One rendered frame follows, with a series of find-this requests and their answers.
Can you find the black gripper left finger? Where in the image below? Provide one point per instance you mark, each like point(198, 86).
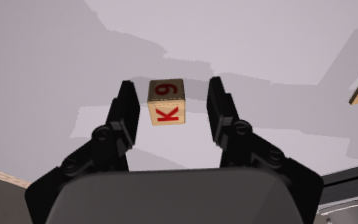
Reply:
point(105, 152)

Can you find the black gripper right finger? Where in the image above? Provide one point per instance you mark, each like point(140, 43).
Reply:
point(247, 149)

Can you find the wooden letter block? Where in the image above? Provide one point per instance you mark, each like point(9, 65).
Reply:
point(166, 102)

